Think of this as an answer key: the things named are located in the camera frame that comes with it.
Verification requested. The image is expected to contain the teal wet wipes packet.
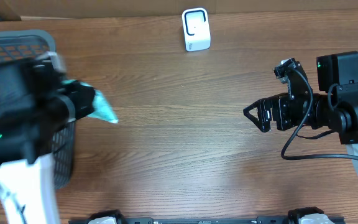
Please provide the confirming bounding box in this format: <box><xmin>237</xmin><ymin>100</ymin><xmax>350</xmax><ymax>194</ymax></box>
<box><xmin>62</xmin><ymin>79</ymin><xmax>119</xmax><ymax>124</ymax></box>

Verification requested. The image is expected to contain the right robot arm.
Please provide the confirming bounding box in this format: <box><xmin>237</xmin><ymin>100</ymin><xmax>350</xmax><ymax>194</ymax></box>
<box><xmin>243</xmin><ymin>51</ymin><xmax>358</xmax><ymax>176</ymax></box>

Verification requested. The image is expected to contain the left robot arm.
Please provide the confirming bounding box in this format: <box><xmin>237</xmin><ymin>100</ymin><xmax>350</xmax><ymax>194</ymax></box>
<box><xmin>0</xmin><ymin>58</ymin><xmax>96</xmax><ymax>223</ymax></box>

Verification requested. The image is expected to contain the white barcode scanner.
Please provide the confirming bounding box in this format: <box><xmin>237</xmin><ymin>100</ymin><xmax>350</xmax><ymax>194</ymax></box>
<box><xmin>181</xmin><ymin>7</ymin><xmax>211</xmax><ymax>52</ymax></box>

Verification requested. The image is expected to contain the grey plastic mesh basket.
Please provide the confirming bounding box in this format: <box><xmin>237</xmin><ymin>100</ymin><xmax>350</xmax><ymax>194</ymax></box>
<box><xmin>0</xmin><ymin>30</ymin><xmax>75</xmax><ymax>189</ymax></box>

